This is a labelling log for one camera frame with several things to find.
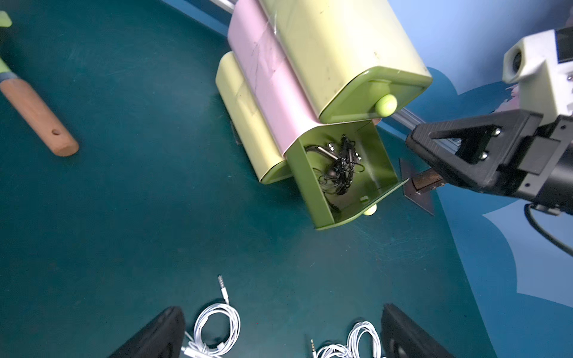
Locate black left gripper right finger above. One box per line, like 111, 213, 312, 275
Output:
381, 304, 454, 358

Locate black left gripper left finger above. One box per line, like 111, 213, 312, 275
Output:
109, 306, 186, 358

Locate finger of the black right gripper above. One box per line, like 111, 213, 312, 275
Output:
406, 110, 543, 194

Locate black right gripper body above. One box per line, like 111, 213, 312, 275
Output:
514, 116, 572, 213

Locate white wired earphones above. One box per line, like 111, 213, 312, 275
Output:
310, 321, 383, 358
181, 275, 241, 357

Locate black wired earphones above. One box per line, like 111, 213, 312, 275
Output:
304, 145, 345, 195
333, 134, 363, 195

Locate yellow-green drawer cabinet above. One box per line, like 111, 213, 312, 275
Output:
216, 1, 433, 230

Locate pink blossom artificial tree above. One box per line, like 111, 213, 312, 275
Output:
398, 84, 573, 216

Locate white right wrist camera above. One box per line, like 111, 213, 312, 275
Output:
502, 26, 572, 125

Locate green scraper with wooden handle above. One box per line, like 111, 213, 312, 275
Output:
0, 10, 81, 158

